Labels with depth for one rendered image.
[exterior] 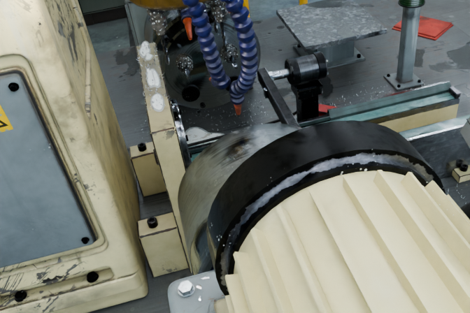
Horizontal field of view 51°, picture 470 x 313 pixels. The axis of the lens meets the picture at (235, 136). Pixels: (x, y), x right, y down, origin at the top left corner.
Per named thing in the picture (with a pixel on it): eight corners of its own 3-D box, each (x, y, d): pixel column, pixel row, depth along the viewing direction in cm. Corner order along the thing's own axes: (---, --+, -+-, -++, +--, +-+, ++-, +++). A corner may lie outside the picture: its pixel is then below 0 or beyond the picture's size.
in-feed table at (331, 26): (305, 84, 142) (304, 47, 135) (278, 43, 164) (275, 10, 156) (384, 66, 145) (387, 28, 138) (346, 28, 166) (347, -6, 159)
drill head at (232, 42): (168, 141, 110) (141, 40, 95) (150, 57, 142) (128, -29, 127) (275, 115, 113) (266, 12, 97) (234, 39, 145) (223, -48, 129)
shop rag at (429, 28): (453, 25, 159) (454, 22, 158) (435, 40, 153) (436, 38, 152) (410, 15, 168) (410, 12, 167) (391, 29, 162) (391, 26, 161)
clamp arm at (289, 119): (254, 81, 109) (292, 150, 89) (254, 69, 107) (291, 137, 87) (270, 77, 110) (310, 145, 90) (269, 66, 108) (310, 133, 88)
